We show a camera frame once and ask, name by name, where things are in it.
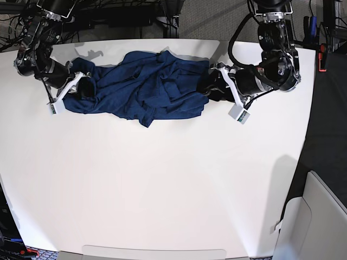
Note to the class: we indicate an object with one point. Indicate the red clamp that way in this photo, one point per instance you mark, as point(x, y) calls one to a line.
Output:
point(322, 55)

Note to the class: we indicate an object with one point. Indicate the blue handled tool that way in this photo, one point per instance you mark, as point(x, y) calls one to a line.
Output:
point(313, 26)

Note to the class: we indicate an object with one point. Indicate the white plastic bin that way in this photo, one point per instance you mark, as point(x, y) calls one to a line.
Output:
point(314, 225)

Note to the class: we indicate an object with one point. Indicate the blue long-sleeve T-shirt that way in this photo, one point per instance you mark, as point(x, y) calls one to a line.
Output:
point(144, 86)

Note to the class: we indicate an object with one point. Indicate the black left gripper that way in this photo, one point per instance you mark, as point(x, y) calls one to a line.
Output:
point(214, 87)

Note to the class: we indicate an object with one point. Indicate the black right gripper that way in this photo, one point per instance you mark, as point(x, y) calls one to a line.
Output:
point(57, 75)

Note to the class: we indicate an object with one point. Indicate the black box with label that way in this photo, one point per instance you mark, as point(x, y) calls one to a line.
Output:
point(9, 231)

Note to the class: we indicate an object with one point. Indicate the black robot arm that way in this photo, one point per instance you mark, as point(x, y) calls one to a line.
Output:
point(45, 30)
point(279, 67)

